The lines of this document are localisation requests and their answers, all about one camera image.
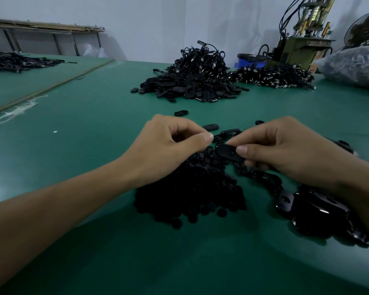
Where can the tall heap of black looped tags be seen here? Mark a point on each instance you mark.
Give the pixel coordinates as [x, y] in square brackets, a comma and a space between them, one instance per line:
[196, 76]

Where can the green moulding machine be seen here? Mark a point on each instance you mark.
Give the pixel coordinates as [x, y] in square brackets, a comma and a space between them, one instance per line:
[307, 42]

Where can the person's left thumb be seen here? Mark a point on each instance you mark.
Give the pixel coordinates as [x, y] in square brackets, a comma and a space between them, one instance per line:
[193, 145]

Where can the loose black oval shell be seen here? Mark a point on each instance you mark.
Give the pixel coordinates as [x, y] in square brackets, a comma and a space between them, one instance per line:
[259, 122]
[211, 126]
[181, 113]
[230, 131]

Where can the clear plastic bag of parts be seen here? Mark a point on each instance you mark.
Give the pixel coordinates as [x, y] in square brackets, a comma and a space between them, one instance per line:
[353, 66]

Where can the flat heap of black parts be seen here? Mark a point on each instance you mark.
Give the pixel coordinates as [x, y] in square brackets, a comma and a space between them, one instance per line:
[15, 61]

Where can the black oval plastic tag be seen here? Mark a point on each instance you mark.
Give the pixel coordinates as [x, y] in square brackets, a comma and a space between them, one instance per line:
[226, 152]

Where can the pile of small matte black pieces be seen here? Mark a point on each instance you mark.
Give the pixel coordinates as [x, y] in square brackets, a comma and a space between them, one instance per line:
[196, 187]

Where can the person's left hand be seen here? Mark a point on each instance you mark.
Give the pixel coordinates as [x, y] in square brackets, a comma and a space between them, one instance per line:
[153, 150]

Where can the person's right forearm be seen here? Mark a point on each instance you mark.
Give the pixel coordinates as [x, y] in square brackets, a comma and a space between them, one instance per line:
[366, 193]

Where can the white plastic bag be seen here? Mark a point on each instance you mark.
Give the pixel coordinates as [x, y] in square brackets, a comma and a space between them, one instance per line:
[95, 50]

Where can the person's right hand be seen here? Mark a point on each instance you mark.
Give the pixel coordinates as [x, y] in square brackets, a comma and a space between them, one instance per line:
[295, 150]

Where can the wooden rack with metal legs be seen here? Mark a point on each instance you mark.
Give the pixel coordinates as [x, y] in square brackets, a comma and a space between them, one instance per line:
[43, 27]

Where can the pile of glossy black shells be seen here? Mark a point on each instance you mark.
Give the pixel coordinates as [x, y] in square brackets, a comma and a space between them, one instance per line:
[316, 208]

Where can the person's right thumb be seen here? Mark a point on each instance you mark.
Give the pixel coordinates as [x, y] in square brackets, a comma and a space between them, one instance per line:
[255, 152]

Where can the person's left forearm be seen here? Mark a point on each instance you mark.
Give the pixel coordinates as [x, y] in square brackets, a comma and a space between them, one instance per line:
[49, 211]

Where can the black electric fan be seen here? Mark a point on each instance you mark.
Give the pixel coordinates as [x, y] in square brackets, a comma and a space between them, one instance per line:
[364, 30]

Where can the blue plastic bin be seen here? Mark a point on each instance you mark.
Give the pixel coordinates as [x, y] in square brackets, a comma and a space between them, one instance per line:
[250, 60]

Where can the heap of black metal-tipped tags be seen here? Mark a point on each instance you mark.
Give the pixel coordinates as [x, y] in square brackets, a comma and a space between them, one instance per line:
[270, 77]

